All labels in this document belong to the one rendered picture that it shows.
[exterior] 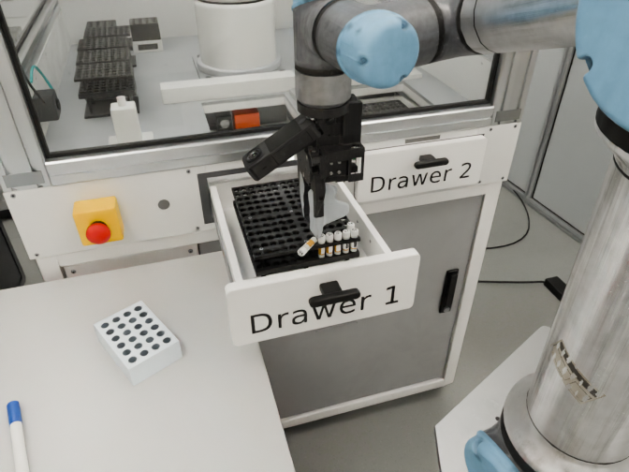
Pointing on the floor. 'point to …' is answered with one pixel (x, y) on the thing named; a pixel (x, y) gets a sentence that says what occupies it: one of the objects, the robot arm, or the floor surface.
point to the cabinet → (426, 336)
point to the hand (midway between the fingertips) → (310, 224)
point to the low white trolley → (208, 272)
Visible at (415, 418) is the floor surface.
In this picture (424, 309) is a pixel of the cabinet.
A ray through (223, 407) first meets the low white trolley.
